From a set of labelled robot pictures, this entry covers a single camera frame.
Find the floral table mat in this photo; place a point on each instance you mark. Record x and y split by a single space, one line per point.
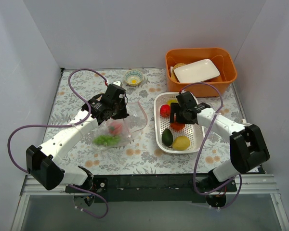
142 155

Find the pink peach toy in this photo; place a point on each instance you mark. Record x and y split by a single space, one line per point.
115 128

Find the orange plastic tub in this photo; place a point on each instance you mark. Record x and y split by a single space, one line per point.
220 57

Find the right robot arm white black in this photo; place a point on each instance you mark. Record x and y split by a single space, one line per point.
247 146

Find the white rectangular plate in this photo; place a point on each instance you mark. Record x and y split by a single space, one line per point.
203 70

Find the yellow starfruit toy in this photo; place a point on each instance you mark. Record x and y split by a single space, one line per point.
169 102

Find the small patterned bowl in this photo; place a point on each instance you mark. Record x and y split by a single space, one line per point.
133 77

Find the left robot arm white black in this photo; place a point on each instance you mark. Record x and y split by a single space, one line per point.
43 162

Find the green avocado toy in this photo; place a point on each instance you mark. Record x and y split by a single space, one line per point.
167 137

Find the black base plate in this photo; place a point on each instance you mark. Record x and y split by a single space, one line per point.
146 188

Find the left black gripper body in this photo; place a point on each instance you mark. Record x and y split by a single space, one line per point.
122 111

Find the white mug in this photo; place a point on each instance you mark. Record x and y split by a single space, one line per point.
244 122

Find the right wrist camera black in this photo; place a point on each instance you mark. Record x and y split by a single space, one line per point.
186 100

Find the green grapes toy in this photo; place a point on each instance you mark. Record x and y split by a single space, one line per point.
106 140

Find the aluminium frame rail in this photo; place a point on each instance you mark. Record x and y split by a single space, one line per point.
253 204

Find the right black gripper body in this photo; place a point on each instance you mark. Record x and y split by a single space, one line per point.
177 115

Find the clear zip top bag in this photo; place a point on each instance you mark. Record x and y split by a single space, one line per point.
132 126

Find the woven straw coaster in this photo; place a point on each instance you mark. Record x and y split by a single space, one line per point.
181 72

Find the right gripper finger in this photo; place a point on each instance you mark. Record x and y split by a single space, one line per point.
175 107
184 118

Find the yellow lemon toy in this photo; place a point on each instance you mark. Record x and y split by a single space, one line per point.
181 143

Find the white perforated plastic basket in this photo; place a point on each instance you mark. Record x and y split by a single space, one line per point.
174 138

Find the orange pumpkin toy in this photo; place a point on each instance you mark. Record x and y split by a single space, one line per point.
177 126

